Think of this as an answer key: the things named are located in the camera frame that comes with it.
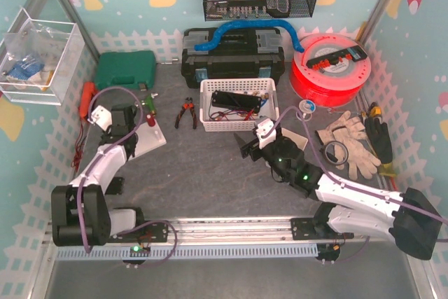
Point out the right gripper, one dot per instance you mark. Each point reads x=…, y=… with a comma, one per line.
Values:
x=254, y=146

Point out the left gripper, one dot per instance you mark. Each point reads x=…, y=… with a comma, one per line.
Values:
x=123, y=117

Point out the large red spring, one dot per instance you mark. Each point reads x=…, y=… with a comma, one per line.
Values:
x=150, y=119

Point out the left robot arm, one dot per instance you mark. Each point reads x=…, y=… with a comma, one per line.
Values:
x=79, y=212

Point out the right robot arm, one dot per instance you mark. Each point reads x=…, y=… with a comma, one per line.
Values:
x=407, y=219

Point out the white peg fixture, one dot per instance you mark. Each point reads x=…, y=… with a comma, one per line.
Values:
x=149, y=139

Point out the red multimeter leads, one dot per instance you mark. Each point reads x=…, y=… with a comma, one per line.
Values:
x=78, y=147

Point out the orange multimeter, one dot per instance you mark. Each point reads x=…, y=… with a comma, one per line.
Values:
x=88, y=92

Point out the white perforated basket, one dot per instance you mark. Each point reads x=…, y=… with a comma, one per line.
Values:
x=224, y=120

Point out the green plastic case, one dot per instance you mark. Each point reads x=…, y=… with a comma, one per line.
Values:
x=132, y=70

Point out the small white tray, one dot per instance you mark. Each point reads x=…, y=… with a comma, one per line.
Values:
x=300, y=141

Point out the orange black pliers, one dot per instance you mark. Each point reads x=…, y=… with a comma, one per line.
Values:
x=188, y=105

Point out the black toolbox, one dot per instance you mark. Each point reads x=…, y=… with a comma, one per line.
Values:
x=241, y=53

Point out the tape roll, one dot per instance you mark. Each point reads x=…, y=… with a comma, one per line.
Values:
x=335, y=152

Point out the white work gloves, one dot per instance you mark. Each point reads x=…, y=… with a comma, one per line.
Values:
x=350, y=131

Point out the clear acrylic box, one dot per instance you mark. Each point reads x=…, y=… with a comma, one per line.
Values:
x=58, y=44

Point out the blue white gloves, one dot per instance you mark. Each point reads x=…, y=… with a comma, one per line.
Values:
x=27, y=70

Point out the red filament spool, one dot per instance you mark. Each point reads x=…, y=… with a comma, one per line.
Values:
x=331, y=86

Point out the black glove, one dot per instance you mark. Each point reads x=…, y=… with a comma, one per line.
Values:
x=380, y=141

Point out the black red connector strip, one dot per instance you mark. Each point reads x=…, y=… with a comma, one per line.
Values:
x=353, y=53

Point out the solder wire spool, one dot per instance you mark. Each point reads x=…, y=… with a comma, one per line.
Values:
x=306, y=109

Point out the aluminium rail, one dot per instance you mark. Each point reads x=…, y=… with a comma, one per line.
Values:
x=231, y=229

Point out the grey slotted cable duct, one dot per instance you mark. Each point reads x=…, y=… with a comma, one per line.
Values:
x=185, y=252

